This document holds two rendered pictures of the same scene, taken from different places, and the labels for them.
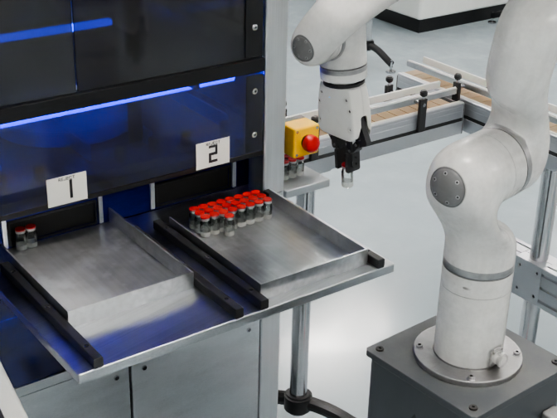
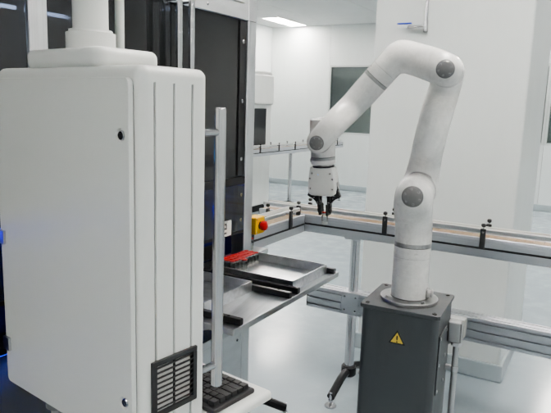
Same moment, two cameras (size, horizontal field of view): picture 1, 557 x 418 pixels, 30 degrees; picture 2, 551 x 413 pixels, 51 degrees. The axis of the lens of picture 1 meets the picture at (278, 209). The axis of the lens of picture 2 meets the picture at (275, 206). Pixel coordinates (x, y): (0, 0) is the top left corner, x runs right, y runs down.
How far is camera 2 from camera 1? 92 cm
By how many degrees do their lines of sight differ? 27
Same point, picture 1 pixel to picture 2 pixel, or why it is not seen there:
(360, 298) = not seen: hidden behind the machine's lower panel
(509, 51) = (432, 127)
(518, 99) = (435, 152)
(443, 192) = (411, 199)
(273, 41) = (248, 167)
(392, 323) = (257, 357)
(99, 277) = not seen: hidden behind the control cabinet
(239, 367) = (233, 365)
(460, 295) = (412, 260)
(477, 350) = (421, 289)
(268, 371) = (244, 367)
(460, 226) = (415, 218)
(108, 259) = not seen: hidden behind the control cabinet
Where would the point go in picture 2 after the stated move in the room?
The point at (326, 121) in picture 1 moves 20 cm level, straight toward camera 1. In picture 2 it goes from (315, 188) to (342, 197)
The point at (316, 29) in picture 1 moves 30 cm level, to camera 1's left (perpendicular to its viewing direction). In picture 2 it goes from (325, 131) to (237, 129)
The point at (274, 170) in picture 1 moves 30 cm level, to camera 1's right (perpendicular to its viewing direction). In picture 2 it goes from (248, 241) to (313, 237)
